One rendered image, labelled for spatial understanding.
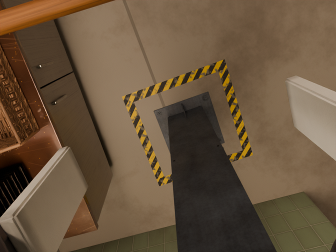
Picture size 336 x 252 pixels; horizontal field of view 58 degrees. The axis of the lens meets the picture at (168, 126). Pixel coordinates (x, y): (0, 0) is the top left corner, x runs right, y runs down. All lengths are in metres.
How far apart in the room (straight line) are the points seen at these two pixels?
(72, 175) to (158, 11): 1.49
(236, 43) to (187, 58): 0.27
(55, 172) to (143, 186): 1.72
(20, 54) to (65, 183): 1.00
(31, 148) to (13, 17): 0.82
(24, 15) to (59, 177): 0.33
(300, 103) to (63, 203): 0.13
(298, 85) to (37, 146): 1.12
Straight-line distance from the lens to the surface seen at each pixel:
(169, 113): 1.69
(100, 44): 1.67
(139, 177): 1.85
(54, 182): 0.16
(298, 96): 0.17
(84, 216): 1.32
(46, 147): 1.22
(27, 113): 1.16
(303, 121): 0.17
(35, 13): 0.46
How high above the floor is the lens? 1.64
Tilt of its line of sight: 72 degrees down
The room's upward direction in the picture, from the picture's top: 176 degrees clockwise
